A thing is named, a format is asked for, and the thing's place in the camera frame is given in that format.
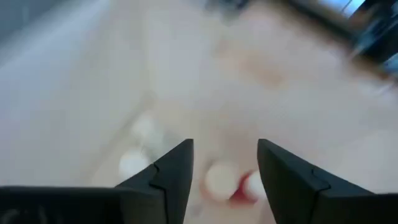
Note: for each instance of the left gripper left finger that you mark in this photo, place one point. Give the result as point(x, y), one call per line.
point(174, 180)

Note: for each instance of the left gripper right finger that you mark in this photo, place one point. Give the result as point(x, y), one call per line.
point(289, 186)

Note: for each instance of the amber bottle with white cap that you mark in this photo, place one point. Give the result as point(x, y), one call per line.
point(242, 196)

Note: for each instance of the white perforated plastic basket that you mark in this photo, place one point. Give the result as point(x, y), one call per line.
point(77, 109)

